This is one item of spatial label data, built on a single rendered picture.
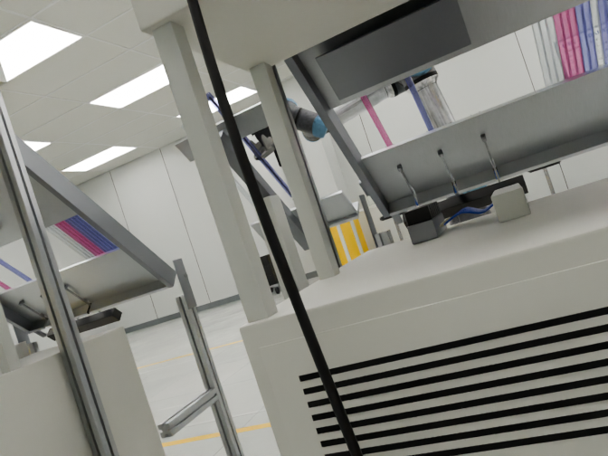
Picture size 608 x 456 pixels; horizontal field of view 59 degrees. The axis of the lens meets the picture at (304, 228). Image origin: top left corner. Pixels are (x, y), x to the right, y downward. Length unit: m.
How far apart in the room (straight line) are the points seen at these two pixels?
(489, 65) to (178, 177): 5.39
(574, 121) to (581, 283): 0.93
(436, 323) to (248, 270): 0.23
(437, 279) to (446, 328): 0.05
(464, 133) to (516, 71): 6.83
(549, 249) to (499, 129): 0.87
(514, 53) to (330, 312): 7.75
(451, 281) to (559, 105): 0.90
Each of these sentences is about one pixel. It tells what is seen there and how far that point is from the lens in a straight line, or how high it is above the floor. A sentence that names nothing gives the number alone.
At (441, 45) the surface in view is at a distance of 1.20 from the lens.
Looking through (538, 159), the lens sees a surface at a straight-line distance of 1.49.
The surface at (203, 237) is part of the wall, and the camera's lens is 9.58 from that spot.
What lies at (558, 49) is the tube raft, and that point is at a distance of 1.34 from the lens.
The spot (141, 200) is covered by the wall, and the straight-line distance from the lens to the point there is 10.24.
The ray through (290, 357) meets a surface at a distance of 0.64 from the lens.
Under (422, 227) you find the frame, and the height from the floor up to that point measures 0.65.
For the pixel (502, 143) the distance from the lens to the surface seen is 1.45.
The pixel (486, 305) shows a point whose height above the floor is 0.58.
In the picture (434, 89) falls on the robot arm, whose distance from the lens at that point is 1.86.
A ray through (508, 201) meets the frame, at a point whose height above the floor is 0.65.
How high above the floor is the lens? 0.70
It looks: 1 degrees up
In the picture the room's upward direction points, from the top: 18 degrees counter-clockwise
